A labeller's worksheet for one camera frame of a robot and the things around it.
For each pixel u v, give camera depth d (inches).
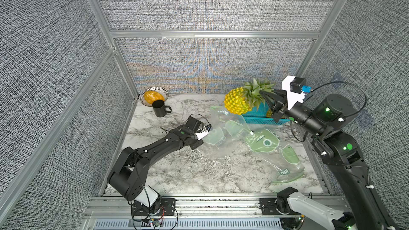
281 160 34.4
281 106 17.8
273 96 19.2
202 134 30.6
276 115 17.8
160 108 40.7
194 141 30.6
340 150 14.7
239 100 23.0
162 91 47.4
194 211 28.8
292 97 16.1
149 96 43.2
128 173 17.1
